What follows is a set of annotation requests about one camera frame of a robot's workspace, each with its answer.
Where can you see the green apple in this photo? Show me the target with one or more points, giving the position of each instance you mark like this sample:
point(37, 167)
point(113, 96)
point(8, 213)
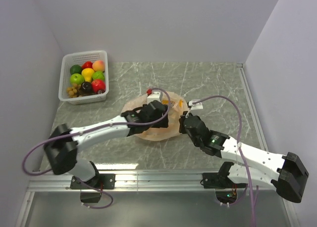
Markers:
point(76, 78)

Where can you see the dark brown fruit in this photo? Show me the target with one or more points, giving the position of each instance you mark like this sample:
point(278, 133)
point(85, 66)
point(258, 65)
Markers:
point(86, 88)

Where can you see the light green round fruit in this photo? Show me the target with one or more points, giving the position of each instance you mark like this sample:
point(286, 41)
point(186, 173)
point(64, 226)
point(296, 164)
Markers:
point(98, 75)

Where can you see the red fruit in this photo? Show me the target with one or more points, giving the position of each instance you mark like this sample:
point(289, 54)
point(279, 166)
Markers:
point(87, 64)

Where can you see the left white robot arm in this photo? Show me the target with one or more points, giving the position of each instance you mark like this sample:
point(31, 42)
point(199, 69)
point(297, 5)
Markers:
point(66, 143)

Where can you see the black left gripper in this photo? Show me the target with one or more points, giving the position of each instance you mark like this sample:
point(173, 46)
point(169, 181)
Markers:
point(162, 123)

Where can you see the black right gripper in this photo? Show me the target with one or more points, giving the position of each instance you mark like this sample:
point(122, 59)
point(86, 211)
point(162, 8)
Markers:
point(182, 129)

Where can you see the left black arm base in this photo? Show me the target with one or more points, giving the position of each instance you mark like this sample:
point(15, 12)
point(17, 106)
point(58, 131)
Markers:
point(91, 192)

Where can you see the red apple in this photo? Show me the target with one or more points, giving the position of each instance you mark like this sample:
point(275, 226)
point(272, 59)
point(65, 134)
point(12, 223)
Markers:
point(98, 86)

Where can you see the white perforated plastic basket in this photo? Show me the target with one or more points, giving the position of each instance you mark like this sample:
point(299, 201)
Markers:
point(80, 58)

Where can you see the peach fruit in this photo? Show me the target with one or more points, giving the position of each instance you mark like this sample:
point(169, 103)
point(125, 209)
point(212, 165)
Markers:
point(98, 65)

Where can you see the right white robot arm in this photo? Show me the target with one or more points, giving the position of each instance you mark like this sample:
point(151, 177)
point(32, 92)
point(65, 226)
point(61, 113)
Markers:
point(246, 165)

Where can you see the yellow pear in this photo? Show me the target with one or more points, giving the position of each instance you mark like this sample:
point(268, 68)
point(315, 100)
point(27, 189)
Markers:
point(87, 73)

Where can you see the dark green fruit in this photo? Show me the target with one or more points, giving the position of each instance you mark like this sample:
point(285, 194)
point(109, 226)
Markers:
point(75, 69)

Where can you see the translucent orange plastic bag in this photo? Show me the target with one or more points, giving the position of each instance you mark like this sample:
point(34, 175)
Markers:
point(178, 106)

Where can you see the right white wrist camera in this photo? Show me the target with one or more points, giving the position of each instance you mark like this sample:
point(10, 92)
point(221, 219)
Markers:
point(194, 108)

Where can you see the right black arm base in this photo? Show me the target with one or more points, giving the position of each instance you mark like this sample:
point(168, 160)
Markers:
point(225, 189)

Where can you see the aluminium mounting rail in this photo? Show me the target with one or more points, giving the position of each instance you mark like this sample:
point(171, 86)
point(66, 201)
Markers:
point(140, 198)

